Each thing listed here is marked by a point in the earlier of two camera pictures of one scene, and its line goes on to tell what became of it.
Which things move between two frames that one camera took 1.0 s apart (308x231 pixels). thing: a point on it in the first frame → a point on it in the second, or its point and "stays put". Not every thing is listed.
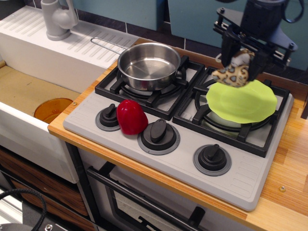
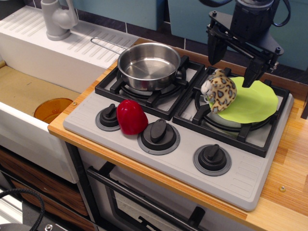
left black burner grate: x=164 y=103 stays put
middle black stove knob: x=160 y=138 stays put
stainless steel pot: x=147 y=66 stays put
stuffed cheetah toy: x=236 y=74 → x=219 y=90
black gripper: x=259 y=26 → x=248 y=30
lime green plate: x=255 y=101 stays put
